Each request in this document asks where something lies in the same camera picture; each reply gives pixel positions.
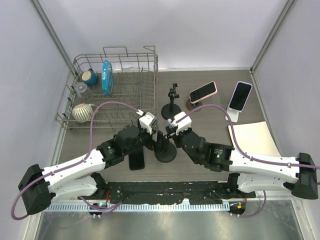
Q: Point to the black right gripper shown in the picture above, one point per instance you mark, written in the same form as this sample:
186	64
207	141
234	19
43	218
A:
176	138

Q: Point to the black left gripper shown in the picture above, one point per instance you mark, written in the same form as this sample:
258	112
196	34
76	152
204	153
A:
151	144

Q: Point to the black phone stand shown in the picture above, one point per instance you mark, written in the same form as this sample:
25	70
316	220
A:
171	109
168	153

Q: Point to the black front phone stand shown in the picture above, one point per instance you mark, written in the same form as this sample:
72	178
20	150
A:
171	109

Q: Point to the black phone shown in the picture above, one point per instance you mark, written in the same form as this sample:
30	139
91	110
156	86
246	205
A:
136	160

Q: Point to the lilac case phone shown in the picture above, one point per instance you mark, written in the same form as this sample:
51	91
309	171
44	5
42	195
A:
170	123
240	96

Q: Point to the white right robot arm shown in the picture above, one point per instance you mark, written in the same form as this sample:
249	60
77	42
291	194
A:
250	172

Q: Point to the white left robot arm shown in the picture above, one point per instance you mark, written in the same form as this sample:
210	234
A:
38	185

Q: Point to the wooden round phone stand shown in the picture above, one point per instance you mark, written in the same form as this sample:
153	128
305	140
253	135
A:
191	106

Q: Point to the pink case phone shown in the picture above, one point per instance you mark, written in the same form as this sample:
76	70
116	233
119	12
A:
201	93

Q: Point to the white angled phone stand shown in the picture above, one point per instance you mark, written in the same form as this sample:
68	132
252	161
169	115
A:
233	114

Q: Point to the striped white mug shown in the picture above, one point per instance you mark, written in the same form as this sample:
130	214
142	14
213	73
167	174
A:
83	112

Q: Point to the white flat board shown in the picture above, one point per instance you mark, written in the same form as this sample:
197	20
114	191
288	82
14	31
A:
255	140

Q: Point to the blue plate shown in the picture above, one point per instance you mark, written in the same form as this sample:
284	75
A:
107	78

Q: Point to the clear drinking glass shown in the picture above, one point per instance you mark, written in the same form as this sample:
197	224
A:
83	91

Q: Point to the blue ceramic mug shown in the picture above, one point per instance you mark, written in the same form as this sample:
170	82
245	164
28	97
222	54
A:
90	78

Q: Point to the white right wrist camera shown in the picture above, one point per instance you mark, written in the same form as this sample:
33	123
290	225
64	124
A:
181	122

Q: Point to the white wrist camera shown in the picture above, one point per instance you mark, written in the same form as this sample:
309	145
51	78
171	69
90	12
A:
181	122
146	120

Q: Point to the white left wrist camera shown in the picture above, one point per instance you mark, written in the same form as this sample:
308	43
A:
146	120

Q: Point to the grey wire dish rack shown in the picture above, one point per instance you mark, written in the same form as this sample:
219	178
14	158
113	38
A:
116	75

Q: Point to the white slotted cable duct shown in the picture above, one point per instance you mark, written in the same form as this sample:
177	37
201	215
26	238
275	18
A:
185	206

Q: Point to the right aluminium frame post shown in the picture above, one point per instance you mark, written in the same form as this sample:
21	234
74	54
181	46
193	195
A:
284	13

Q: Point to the aluminium frame post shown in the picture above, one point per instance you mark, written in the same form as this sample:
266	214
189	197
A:
53	35
284	13

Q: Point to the left aluminium frame post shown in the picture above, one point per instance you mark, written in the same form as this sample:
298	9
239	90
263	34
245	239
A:
53	35

